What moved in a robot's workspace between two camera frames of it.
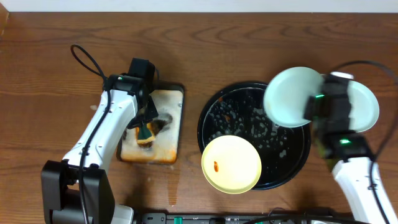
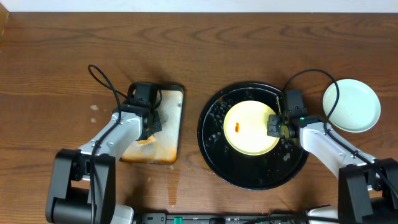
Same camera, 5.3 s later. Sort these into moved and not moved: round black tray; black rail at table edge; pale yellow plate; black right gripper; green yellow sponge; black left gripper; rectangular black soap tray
Moved: pale yellow plate; black right gripper; black left gripper
Not moved: rectangular black soap tray; black rail at table edge; green yellow sponge; round black tray
